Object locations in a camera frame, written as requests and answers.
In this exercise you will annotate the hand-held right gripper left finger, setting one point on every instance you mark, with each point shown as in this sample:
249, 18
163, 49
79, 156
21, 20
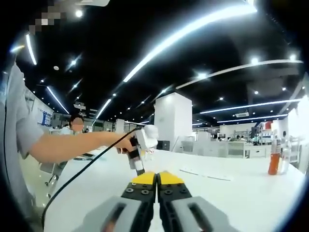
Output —
130, 203

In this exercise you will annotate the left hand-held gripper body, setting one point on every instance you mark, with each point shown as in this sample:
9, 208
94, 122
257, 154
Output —
147, 137

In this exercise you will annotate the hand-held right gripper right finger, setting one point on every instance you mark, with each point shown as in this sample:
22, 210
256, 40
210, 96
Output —
183, 205

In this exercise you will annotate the person's left hand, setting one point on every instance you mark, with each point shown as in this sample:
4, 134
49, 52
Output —
125, 145

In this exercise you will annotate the black box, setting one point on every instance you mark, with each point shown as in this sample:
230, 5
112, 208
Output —
163, 145

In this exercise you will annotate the white square pillar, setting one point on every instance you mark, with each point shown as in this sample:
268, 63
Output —
172, 120

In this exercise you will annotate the white paper sheets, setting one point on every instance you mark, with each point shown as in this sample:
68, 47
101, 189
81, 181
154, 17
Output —
205, 174

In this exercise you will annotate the dark flat device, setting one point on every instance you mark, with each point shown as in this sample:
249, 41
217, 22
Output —
84, 156

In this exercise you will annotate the grey office chair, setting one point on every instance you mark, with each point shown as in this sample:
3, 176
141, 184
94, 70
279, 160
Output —
51, 169

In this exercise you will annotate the long ceiling light strip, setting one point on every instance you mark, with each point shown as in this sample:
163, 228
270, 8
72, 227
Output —
183, 41
253, 118
31, 49
251, 105
58, 100

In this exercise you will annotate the small ceiling air vent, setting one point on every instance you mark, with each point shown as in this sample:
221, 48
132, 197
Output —
242, 114

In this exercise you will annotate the orange bottle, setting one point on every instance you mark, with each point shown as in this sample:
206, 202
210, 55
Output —
273, 162

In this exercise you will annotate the clear bottle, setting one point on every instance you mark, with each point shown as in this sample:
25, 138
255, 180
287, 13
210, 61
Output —
285, 157

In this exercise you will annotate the person's own torso grey shirt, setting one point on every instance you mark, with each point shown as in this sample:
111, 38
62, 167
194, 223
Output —
17, 120

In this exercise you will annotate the large ceiling air conditioner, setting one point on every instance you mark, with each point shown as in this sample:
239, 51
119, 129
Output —
96, 2

